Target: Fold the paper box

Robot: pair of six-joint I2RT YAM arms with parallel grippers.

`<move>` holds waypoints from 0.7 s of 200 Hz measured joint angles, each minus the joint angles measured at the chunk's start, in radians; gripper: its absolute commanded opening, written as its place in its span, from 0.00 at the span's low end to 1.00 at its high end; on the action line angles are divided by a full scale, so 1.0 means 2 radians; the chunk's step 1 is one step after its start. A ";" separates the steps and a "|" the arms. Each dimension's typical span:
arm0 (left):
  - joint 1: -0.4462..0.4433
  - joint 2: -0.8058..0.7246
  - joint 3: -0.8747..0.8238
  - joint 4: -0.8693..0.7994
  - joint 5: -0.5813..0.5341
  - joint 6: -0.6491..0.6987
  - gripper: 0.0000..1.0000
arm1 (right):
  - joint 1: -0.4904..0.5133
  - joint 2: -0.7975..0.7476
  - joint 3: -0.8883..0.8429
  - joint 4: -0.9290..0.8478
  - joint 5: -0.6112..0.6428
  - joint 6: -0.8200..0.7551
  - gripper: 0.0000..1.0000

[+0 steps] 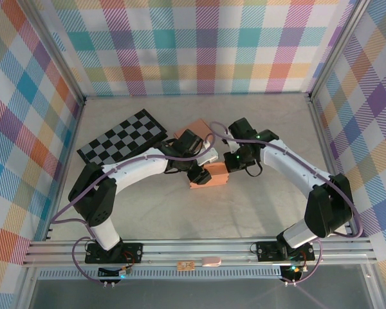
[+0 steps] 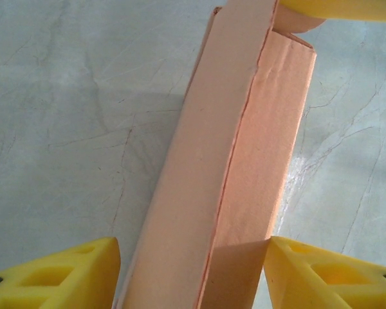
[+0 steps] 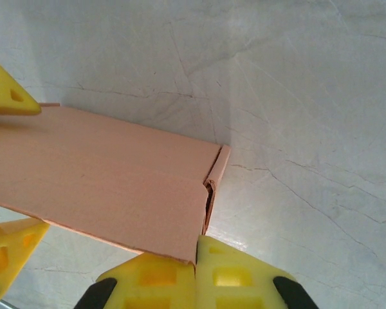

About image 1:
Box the black grey chessboard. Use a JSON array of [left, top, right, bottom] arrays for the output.
[[76, 108, 169, 165]]

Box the small black circuit board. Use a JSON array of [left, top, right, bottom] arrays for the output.
[[98, 266, 132, 280], [281, 264, 305, 281]]

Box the thin black camera cable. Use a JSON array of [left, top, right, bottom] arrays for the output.
[[245, 160, 264, 178]]

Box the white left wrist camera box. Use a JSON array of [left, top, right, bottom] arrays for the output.
[[198, 149, 219, 165]]

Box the aluminium side rail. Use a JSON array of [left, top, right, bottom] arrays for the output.
[[43, 98, 86, 242], [307, 95, 354, 238]]

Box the aluminium mounting rail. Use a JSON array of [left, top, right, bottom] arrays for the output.
[[21, 237, 379, 268]]

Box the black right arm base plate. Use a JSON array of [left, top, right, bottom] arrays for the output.
[[255, 240, 316, 262]]

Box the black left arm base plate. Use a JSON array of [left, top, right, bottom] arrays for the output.
[[84, 243, 144, 265]]

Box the slotted grey cable duct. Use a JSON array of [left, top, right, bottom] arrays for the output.
[[38, 269, 282, 279]]

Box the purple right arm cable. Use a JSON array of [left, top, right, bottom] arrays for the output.
[[210, 121, 363, 284]]

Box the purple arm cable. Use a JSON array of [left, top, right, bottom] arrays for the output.
[[210, 121, 363, 284], [51, 133, 217, 284]]

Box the aluminium frame post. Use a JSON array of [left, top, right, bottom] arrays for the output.
[[307, 0, 374, 100], [17, 0, 86, 106]]

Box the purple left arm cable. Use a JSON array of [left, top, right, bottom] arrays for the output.
[[51, 133, 217, 284]]

